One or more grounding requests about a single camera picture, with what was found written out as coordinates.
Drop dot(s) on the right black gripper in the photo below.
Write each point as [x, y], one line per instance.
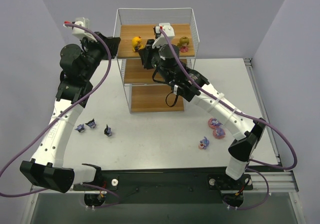
[146, 57]

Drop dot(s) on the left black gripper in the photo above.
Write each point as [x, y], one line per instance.
[106, 46]

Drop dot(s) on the yellow haired doll toy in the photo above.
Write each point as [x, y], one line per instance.
[137, 44]

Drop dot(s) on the blonde pink dress doll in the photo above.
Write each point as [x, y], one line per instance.
[183, 44]

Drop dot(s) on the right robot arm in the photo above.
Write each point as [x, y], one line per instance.
[195, 88]

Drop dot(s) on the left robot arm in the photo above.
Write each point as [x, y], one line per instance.
[78, 62]

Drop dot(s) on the purple cat toy middle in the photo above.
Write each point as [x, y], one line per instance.
[91, 124]

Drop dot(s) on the purple black cat toy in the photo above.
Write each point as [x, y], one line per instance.
[107, 131]

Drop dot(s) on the purple cat toy far left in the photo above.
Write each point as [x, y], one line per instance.
[80, 128]

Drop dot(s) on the purple bunny pink donut upper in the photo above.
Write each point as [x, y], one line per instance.
[213, 123]

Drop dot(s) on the purple bunny pink donut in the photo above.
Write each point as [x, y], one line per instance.
[213, 123]
[219, 133]

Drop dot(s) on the small purple bunny toy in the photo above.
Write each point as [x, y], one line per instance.
[204, 143]

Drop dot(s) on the purple bunny pink donut lower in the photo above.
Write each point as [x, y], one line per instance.
[219, 133]

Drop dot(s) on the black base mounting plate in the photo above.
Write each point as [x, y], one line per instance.
[206, 185]

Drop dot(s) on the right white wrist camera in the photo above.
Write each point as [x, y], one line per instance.
[164, 33]

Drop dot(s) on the white wire wooden shelf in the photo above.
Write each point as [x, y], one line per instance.
[142, 94]

